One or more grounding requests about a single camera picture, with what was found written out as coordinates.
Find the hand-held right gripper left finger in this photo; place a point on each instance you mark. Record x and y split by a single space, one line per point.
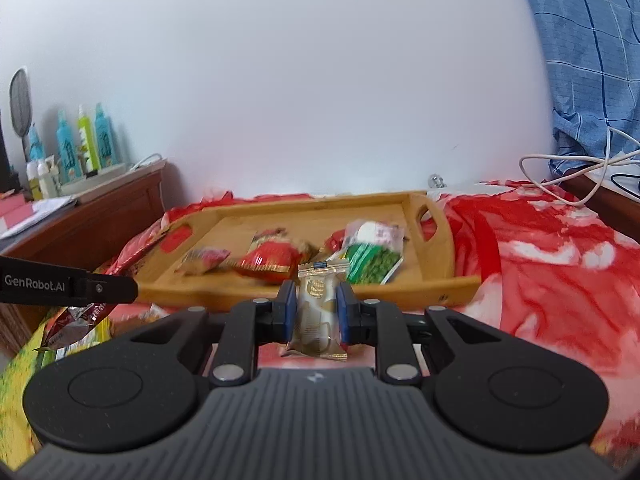
289 310

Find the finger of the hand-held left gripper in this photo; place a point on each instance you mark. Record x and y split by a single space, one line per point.
112 287

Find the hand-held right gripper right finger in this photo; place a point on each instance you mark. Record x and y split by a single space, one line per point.
345 315

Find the gold white pastry packet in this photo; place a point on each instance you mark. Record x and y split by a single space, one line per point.
315 310

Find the glossy dark red packet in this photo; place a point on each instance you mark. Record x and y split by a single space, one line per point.
140 252

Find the red white label packet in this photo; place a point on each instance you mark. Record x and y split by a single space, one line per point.
75 322

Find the red gold nut bag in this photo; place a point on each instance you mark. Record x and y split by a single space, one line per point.
265 262

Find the green pea packet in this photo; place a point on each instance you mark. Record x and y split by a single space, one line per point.
375 262

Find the white pink dotted packet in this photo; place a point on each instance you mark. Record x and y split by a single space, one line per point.
372 232

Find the wooden tray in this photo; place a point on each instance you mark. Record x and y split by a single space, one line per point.
300 220

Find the beige pink ended packet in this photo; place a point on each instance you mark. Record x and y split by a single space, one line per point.
202 259

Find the brown wooden cabinet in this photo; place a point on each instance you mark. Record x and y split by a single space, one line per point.
100 225

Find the stack of papers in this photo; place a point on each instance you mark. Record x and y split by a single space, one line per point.
40 212

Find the white plastic tray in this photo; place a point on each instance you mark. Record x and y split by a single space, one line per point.
115 175

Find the small teal spray bottle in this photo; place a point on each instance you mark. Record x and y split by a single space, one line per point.
35 145

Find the yellow-green spray bottle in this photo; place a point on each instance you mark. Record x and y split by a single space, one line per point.
87 140

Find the small silver object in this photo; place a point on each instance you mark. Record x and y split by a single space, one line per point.
436 181

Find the mesh mosquito swatter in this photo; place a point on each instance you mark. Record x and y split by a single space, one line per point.
21 105

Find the red floral printed blanket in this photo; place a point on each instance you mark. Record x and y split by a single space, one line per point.
550 285

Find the blue plaid cloth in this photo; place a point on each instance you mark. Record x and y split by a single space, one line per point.
590 60

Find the dark wooden bed rail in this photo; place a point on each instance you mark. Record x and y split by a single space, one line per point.
610 210

